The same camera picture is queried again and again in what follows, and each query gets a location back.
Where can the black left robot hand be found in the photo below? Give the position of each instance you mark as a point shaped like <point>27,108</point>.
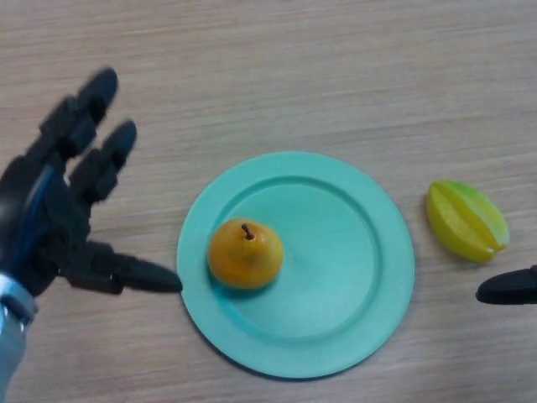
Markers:
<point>46,218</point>

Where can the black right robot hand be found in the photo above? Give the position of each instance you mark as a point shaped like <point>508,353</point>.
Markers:
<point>509,287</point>

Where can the yellow pear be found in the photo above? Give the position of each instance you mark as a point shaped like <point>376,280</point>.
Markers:
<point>247,260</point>

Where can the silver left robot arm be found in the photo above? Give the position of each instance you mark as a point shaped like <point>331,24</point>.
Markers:
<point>10,327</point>

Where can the green round plate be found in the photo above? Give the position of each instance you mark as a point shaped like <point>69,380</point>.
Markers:
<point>335,273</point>

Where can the yellow green starfruit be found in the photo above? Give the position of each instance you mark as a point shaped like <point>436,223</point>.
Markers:
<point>465,222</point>

